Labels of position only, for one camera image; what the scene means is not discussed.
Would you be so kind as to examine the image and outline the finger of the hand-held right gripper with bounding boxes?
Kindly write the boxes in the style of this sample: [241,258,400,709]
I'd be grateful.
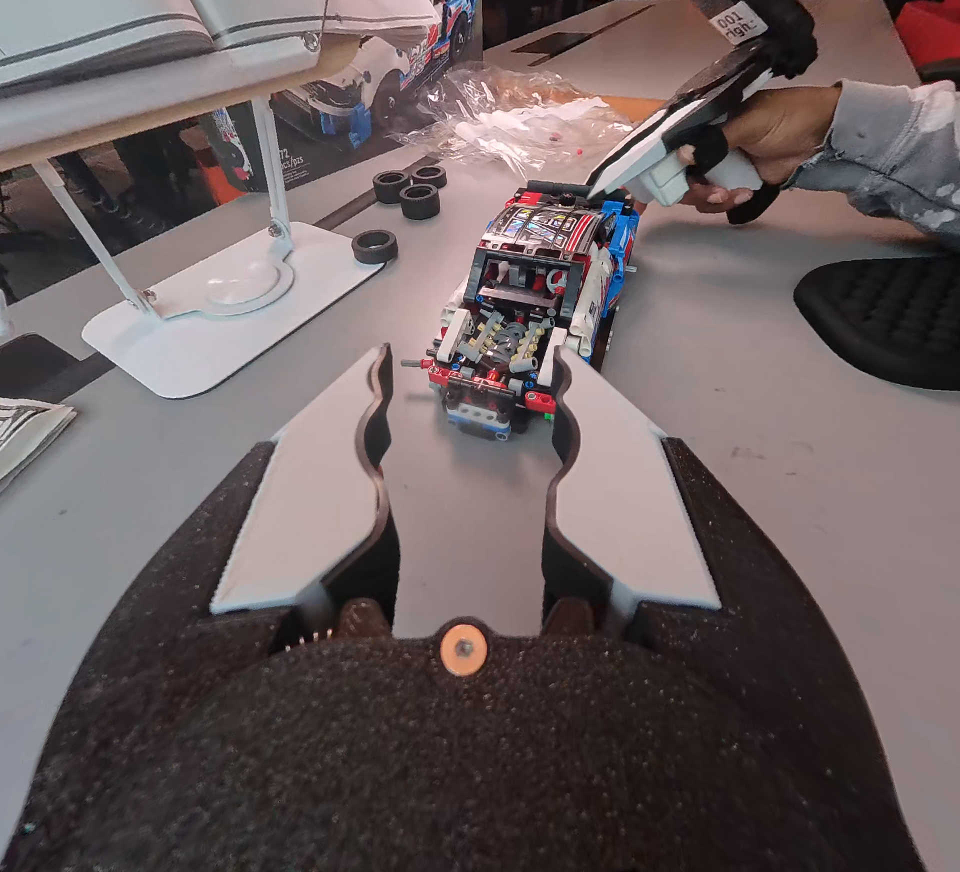
[585,71,775,207]
[598,53,777,168]

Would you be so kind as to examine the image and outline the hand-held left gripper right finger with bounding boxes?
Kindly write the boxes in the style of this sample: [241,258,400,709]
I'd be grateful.
[540,344,724,622]

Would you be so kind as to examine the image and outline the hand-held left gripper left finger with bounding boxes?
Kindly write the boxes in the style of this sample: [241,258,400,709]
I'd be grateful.
[208,343,400,618]

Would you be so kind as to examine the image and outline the red blue toy brick car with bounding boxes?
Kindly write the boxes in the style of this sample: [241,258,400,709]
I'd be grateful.
[425,179,643,443]

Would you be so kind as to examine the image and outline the person's right forearm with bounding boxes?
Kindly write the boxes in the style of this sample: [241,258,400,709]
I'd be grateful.
[780,78,960,253]

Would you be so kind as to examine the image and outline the person's right hand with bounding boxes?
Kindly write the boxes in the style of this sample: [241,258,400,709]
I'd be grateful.
[675,84,846,215]

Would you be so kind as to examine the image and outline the clear plastic bag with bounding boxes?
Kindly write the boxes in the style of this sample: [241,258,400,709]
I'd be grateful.
[390,59,655,173]

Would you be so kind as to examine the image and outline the white book stand wooden board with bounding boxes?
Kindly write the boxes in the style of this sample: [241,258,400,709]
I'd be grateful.
[0,0,387,401]

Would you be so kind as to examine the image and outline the black toy car box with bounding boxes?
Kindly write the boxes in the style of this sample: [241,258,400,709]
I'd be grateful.
[0,0,483,305]

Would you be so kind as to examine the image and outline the folded printed paper sheet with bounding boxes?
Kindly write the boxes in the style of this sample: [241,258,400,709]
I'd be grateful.
[0,396,79,493]

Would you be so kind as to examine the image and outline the black mesh wrist pad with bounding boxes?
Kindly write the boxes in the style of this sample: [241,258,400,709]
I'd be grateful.
[792,252,960,392]

